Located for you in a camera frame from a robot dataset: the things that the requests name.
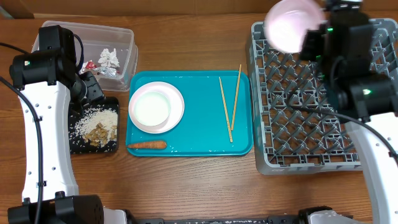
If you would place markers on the white tissue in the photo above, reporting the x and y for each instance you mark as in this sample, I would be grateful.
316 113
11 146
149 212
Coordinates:
109 59

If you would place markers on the clear plastic storage bin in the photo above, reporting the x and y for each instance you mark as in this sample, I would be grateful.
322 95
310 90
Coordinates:
94 39

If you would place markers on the teal serving tray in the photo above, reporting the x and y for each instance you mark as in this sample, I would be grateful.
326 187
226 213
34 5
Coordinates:
202 131

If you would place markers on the brown food scraps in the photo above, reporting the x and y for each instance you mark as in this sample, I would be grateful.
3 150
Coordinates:
101 135

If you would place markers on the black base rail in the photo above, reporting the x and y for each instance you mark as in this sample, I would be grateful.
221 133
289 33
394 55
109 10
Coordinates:
321 214

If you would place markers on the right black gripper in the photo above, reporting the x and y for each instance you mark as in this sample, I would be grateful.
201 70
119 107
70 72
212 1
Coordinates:
306 51

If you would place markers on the orange carrot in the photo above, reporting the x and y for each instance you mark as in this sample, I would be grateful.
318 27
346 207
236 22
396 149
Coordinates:
158 145

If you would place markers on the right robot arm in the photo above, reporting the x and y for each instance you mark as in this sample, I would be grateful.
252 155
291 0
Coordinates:
366 101

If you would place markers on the right wooden chopstick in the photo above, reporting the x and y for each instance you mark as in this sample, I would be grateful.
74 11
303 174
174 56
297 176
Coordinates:
236 97

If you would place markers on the wooden chopstick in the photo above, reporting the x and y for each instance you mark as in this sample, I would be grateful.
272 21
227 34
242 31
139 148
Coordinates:
236 97
225 111

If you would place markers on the black rectangular tray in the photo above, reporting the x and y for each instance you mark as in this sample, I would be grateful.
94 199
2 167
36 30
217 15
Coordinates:
85 148

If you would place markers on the large white plate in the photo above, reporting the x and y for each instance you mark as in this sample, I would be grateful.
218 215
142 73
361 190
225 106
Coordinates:
176 101

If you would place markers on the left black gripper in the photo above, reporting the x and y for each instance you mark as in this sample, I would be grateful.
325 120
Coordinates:
96 93

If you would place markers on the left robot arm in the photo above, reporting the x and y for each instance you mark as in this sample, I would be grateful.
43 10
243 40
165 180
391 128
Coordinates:
48 82

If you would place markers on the white rice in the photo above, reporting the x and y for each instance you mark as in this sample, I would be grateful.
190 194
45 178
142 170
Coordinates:
91 118

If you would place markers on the red foil wrapper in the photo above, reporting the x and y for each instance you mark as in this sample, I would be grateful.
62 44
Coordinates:
90 66

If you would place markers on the left wooden chopstick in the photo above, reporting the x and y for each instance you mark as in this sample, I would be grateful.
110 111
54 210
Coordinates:
225 111

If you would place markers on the white medium bowl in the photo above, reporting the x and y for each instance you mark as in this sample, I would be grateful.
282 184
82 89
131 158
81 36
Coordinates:
288 21

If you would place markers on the grey dishwasher rack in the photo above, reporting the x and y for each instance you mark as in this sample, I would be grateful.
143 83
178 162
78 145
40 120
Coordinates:
291 133

